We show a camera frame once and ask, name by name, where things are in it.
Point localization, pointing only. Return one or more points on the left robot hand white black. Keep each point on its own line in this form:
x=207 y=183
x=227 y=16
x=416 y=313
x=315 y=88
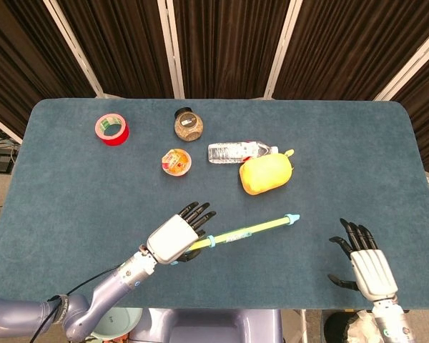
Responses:
x=171 y=239

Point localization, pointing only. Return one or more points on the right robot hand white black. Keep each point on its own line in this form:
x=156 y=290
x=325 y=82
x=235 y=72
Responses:
x=373 y=271

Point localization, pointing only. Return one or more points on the grey-purple robot base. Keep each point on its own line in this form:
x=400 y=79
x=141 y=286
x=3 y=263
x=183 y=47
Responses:
x=207 y=327

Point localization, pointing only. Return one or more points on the black trash bag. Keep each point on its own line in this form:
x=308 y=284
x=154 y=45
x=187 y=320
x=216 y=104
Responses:
x=336 y=328

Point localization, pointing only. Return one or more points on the orange fruit jelly cup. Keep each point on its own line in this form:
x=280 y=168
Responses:
x=177 y=164

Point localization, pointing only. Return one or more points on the pale teal bowl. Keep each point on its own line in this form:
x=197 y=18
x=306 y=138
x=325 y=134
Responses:
x=121 y=321

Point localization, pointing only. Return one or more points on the clear plastic water bottle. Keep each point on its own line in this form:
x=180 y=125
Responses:
x=225 y=153

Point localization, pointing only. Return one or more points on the round glass jar with grains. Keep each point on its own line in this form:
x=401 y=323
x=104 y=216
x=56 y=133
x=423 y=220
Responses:
x=188 y=130

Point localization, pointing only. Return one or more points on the yellow plush toy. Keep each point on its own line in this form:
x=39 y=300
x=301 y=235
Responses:
x=264 y=173

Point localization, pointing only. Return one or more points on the red tape roll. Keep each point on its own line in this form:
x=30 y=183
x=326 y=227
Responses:
x=119 y=137

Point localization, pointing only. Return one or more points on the dark pleated curtain panel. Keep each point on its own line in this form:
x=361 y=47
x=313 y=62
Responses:
x=427 y=118
x=25 y=53
x=229 y=46
x=125 y=46
x=354 y=46

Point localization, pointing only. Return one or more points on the white partition frame post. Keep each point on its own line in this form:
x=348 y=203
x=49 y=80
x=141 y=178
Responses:
x=78 y=53
x=172 y=50
x=411 y=60
x=3 y=126
x=282 y=50

